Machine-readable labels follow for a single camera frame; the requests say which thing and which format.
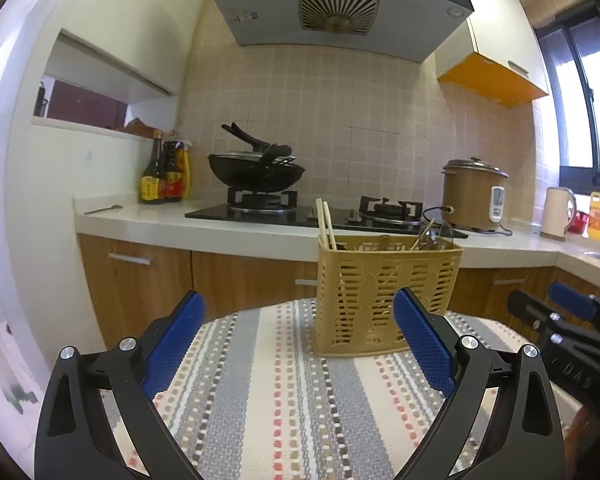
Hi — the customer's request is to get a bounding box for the black wok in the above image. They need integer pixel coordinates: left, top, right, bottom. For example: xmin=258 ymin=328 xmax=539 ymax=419
xmin=207 ymin=152 xmax=307 ymax=195

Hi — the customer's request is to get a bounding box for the black cooking spatula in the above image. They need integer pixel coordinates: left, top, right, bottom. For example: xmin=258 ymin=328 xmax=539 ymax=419
xmin=221 ymin=122 xmax=293 ymax=166

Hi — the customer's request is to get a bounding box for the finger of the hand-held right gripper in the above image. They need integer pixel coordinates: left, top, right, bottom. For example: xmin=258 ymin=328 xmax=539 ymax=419
xmin=507 ymin=289 xmax=563 ymax=341
xmin=549 ymin=281 xmax=600 ymax=331

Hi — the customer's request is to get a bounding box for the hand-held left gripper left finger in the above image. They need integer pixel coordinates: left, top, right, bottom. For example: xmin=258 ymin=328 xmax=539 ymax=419
xmin=34 ymin=290 xmax=206 ymax=480

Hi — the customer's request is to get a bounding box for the beige electric kettle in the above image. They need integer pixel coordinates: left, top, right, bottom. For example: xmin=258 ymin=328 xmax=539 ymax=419
xmin=540 ymin=186 xmax=578 ymax=240

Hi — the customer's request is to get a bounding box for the wooden base cabinet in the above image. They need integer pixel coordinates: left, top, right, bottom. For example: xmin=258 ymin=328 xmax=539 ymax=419
xmin=76 ymin=232 xmax=600 ymax=356

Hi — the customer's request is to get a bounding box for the small yellow seasoning bottle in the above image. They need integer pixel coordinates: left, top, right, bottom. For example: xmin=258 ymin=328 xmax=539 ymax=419
xmin=180 ymin=142 xmax=193 ymax=200

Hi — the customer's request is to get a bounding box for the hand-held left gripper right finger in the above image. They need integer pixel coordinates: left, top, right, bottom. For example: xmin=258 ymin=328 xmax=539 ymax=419
xmin=392 ymin=287 xmax=566 ymax=480

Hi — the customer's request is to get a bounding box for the brown rice cooker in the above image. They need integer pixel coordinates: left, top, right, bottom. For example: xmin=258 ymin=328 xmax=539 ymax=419
xmin=440 ymin=156 xmax=510 ymax=233

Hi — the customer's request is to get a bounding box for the dark sauce bottle red label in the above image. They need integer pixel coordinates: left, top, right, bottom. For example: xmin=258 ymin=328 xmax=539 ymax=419
xmin=162 ymin=130 xmax=186 ymax=203

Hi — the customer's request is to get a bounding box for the black gas stove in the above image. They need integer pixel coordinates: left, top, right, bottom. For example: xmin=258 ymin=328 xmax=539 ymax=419
xmin=185 ymin=190 xmax=470 ymax=240

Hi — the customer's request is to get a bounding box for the dark framed window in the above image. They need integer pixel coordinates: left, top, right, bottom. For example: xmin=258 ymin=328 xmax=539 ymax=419
xmin=534 ymin=2 xmax=600 ymax=196

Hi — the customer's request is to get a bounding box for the black power cable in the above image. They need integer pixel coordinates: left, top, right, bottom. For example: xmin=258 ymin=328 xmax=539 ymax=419
xmin=422 ymin=205 xmax=513 ymax=237

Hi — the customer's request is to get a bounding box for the grey range hood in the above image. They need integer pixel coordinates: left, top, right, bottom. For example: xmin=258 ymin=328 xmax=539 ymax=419
xmin=202 ymin=0 xmax=476 ymax=65

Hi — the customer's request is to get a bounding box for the white and orange wall cabinet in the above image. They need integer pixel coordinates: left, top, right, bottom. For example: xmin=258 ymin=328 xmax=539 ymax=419
xmin=436 ymin=0 xmax=551 ymax=108

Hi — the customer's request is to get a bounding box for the dark sauce bottle yellow label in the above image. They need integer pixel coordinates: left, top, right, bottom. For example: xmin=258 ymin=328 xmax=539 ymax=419
xmin=141 ymin=130 xmax=166 ymax=205

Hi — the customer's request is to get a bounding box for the white kitchen countertop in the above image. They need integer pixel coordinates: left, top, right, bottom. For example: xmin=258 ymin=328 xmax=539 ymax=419
xmin=72 ymin=195 xmax=600 ymax=281

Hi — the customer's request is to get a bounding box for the beige plastic utensil basket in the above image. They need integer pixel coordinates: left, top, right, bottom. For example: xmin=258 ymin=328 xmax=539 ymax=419
xmin=314 ymin=235 xmax=465 ymax=358

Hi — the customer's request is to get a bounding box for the striped woven table mat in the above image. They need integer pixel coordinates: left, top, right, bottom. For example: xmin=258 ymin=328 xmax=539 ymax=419
xmin=100 ymin=297 xmax=586 ymax=480

